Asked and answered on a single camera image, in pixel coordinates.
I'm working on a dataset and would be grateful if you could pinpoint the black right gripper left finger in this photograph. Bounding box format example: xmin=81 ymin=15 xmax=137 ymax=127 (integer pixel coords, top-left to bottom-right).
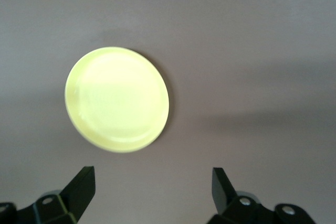
xmin=0 ymin=166 xmax=96 ymax=224

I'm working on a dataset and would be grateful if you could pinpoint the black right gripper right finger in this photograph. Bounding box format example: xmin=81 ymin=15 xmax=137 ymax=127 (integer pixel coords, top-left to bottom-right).
xmin=208 ymin=167 xmax=313 ymax=224

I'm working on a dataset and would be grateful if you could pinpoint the pale yellow round plate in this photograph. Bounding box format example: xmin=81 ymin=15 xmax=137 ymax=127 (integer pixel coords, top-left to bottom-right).
xmin=64 ymin=47 xmax=170 ymax=153

